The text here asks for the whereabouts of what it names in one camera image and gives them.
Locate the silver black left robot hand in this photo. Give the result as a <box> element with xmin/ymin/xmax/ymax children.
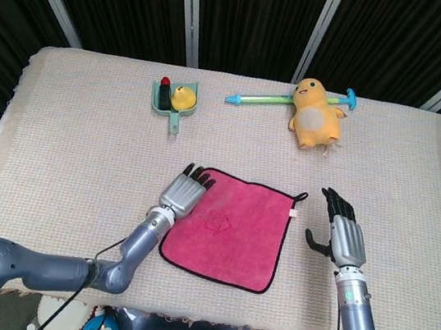
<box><xmin>156</xmin><ymin>158</ymin><xmax>219</xmax><ymax>223</ymax></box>

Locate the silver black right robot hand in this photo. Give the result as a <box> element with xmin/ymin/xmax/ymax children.
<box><xmin>300</xmin><ymin>184</ymin><xmax>378</xmax><ymax>274</ymax></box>

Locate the pink and grey cloth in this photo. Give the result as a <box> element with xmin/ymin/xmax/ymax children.
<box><xmin>154</xmin><ymin>160</ymin><xmax>311</xmax><ymax>300</ymax></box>

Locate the teal toy dustpan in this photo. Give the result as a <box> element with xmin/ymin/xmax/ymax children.
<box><xmin>145</xmin><ymin>74</ymin><xmax>201</xmax><ymax>138</ymax></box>

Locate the yellow toy pear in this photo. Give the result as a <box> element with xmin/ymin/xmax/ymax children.
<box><xmin>169</xmin><ymin>84</ymin><xmax>200</xmax><ymax>114</ymax></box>

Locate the black lipstick red cap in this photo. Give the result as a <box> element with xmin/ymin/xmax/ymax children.
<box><xmin>156</xmin><ymin>76</ymin><xmax>176</xmax><ymax>111</ymax></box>

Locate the beige woven tablecloth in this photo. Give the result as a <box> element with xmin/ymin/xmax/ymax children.
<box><xmin>0</xmin><ymin>37</ymin><xmax>441</xmax><ymax>330</ymax></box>

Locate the green toy syringe blue tip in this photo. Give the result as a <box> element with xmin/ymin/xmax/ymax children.
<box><xmin>224</xmin><ymin>69</ymin><xmax>360</xmax><ymax>122</ymax></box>

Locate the yellow plush toy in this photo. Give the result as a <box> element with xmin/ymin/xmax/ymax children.
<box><xmin>285</xmin><ymin>75</ymin><xmax>351</xmax><ymax>155</ymax></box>

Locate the blue plastic object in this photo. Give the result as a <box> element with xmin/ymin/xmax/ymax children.
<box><xmin>81</xmin><ymin>305</ymin><xmax>125</xmax><ymax>330</ymax></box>

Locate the white round object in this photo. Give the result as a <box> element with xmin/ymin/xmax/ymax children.
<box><xmin>33</xmin><ymin>294</ymin><xmax>95</xmax><ymax>330</ymax></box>

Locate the dark pleated curtain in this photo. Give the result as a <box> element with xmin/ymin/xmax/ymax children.
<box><xmin>0</xmin><ymin>0</ymin><xmax>441</xmax><ymax>199</ymax></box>

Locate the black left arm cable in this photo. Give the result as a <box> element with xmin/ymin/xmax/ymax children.
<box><xmin>29</xmin><ymin>225</ymin><xmax>127</xmax><ymax>330</ymax></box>

